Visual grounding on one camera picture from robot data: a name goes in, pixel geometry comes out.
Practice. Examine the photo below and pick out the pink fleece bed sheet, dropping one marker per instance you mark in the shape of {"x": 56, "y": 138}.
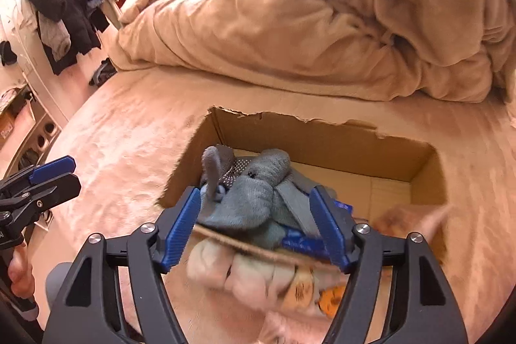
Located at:
{"x": 121, "y": 150}

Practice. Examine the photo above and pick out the grey elephant plush toy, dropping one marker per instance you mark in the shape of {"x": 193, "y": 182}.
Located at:
{"x": 252, "y": 191}

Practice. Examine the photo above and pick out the peach fluffy cloth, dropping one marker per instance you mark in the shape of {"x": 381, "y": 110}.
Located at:
{"x": 407, "y": 221}

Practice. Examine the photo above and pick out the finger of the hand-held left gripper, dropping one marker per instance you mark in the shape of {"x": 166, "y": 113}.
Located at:
{"x": 52, "y": 167}
{"x": 56, "y": 191}

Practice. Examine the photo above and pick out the dark clothes pile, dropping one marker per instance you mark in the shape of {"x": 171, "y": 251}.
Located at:
{"x": 104, "y": 73}

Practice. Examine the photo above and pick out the person's left hand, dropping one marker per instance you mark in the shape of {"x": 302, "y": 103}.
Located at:
{"x": 20, "y": 271}

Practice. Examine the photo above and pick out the white storage shelf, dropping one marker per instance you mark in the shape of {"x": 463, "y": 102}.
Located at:
{"x": 28, "y": 126}

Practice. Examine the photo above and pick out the blue printed packet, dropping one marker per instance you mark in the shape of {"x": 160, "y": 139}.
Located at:
{"x": 306, "y": 241}

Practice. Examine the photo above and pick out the grey hanging cloth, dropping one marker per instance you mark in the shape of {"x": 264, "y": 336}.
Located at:
{"x": 56, "y": 39}

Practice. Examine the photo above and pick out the white plush toy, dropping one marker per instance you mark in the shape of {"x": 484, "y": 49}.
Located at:
{"x": 242, "y": 271}

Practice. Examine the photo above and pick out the orange printed item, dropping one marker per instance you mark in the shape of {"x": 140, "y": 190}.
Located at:
{"x": 332, "y": 301}

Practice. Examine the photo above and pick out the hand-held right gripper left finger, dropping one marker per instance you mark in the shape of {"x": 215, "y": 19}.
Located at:
{"x": 183, "y": 231}

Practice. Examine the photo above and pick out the black sock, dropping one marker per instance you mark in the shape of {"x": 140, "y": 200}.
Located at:
{"x": 7, "y": 53}

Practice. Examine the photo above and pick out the brown cardboard box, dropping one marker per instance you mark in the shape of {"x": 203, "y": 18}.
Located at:
{"x": 363, "y": 166}

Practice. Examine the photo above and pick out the beige fleece duvet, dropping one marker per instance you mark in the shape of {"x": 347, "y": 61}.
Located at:
{"x": 322, "y": 21}

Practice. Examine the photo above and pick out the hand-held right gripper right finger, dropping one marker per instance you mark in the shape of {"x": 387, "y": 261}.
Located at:
{"x": 328, "y": 225}

